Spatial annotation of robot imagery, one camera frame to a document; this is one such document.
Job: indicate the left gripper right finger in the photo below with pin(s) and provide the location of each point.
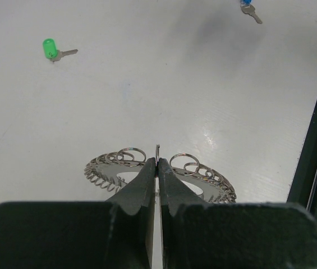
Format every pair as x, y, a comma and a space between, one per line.
198, 234

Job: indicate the key with solid blue tag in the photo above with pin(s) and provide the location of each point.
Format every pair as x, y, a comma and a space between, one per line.
248, 9

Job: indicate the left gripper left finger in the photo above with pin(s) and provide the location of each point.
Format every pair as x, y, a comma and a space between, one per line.
116, 233

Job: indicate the key with green tag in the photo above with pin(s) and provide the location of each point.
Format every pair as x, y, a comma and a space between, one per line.
52, 53

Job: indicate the metal disc keyring holder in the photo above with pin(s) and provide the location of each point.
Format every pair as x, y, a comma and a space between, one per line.
107, 172

